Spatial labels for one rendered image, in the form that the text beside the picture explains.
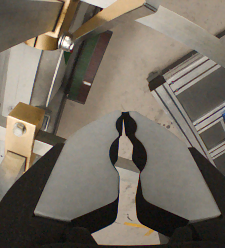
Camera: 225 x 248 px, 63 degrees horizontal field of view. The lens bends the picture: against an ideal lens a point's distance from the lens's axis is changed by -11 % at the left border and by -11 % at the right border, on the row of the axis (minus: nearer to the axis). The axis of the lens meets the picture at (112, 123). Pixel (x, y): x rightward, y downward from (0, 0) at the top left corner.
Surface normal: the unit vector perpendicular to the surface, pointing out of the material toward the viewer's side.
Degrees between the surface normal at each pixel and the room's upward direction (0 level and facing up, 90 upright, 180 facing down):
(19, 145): 0
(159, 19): 0
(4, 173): 90
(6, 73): 0
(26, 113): 90
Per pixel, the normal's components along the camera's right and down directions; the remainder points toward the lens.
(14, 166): 0.37, -0.79
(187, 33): -0.02, 0.52
